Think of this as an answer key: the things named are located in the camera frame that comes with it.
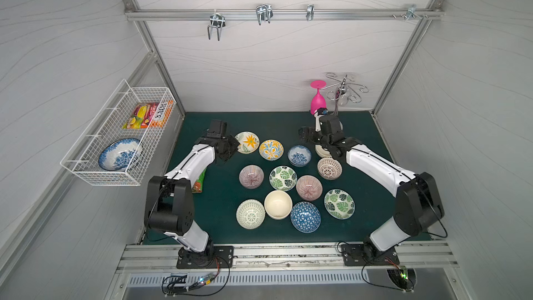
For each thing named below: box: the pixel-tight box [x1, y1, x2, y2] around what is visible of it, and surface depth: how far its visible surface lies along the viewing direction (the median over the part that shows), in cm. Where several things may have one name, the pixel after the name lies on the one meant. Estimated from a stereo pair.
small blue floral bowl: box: [287, 144, 312, 167], surface depth 101 cm
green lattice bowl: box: [235, 198, 266, 230], surface depth 84 cm
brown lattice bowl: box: [317, 156, 343, 181], surface depth 97 cm
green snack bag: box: [191, 168, 208, 194], surface depth 91 cm
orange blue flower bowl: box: [258, 139, 285, 162], surface depth 103 cm
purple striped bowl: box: [238, 164, 265, 190], surface depth 94 cm
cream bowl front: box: [263, 190, 293, 221], surface depth 85 cm
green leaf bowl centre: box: [269, 165, 298, 191], surface depth 94 cm
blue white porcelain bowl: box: [98, 137, 143, 171], surface depth 63 cm
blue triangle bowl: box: [290, 201, 322, 234], surface depth 83 cm
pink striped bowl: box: [295, 175, 323, 202], surface depth 90 cm
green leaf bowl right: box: [323, 188, 357, 221], surface depth 86 cm
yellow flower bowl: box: [234, 131, 261, 155], surface depth 98 cm
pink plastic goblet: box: [310, 79, 327, 115], surface depth 103 cm
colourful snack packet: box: [122, 100, 175, 130], surface depth 74 cm
